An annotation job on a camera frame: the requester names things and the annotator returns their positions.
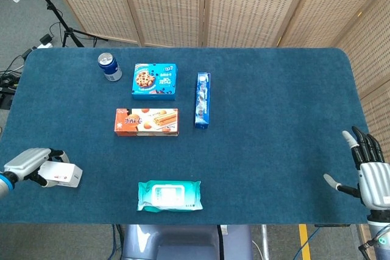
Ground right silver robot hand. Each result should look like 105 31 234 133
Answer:
323 125 390 211

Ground small white box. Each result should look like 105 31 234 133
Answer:
38 161 83 188

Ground black tripod stand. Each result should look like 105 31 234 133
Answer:
24 0 108 48

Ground blue table cloth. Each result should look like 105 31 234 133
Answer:
0 47 371 225

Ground black floor cables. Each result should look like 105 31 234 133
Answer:
0 54 27 110

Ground green wet wipes pack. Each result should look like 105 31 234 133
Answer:
136 180 204 212

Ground blue cable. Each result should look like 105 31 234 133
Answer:
292 226 321 260
112 224 123 260

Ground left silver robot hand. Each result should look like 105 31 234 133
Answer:
3 147 71 188

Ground orange egg roll box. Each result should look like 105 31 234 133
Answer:
114 107 180 137

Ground long blue sandwich-cookie box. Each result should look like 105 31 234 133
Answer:
194 72 211 130

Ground white power strip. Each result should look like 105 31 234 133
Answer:
35 34 54 49

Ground blue cookie box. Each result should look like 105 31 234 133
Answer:
131 63 178 101

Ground blue soda can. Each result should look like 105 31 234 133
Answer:
97 52 122 82

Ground woven folding screen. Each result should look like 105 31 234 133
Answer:
42 0 390 163

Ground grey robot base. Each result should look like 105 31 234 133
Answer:
121 224 254 260

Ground metal table leg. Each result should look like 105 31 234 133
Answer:
261 224 271 260

